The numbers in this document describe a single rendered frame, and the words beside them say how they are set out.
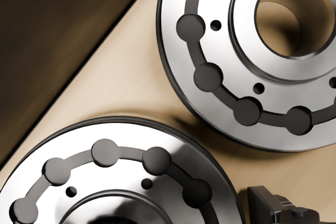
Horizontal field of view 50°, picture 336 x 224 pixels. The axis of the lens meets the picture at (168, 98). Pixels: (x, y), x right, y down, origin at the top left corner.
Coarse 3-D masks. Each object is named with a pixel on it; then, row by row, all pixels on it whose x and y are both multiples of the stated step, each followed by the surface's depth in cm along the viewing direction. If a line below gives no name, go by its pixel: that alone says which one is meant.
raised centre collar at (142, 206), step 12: (96, 192) 14; (108, 192) 13; (120, 192) 13; (132, 192) 14; (84, 204) 13; (96, 204) 13; (108, 204) 13; (120, 204) 13; (132, 204) 13; (144, 204) 13; (156, 204) 14; (72, 216) 13; (84, 216) 13; (96, 216) 13; (108, 216) 13; (120, 216) 13; (132, 216) 13; (144, 216) 13; (156, 216) 13; (168, 216) 14
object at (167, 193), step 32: (96, 128) 14; (128, 128) 14; (160, 128) 14; (32, 160) 14; (64, 160) 14; (96, 160) 14; (128, 160) 14; (160, 160) 14; (192, 160) 14; (0, 192) 14; (32, 192) 14; (64, 192) 14; (160, 192) 14; (192, 192) 14; (224, 192) 14
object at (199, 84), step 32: (160, 0) 14; (192, 0) 14; (224, 0) 14; (160, 32) 14; (192, 32) 14; (224, 32) 14; (192, 64) 14; (224, 64) 14; (192, 96) 14; (224, 96) 14; (256, 96) 14; (288, 96) 14; (320, 96) 14; (224, 128) 14; (256, 128) 14; (288, 128) 14; (320, 128) 14
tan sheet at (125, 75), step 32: (128, 32) 17; (288, 32) 17; (96, 64) 17; (128, 64) 17; (160, 64) 17; (64, 96) 17; (96, 96) 17; (128, 96) 17; (160, 96) 17; (192, 128) 17; (224, 160) 17; (256, 160) 17; (288, 160) 17; (320, 160) 17; (288, 192) 17; (320, 192) 17
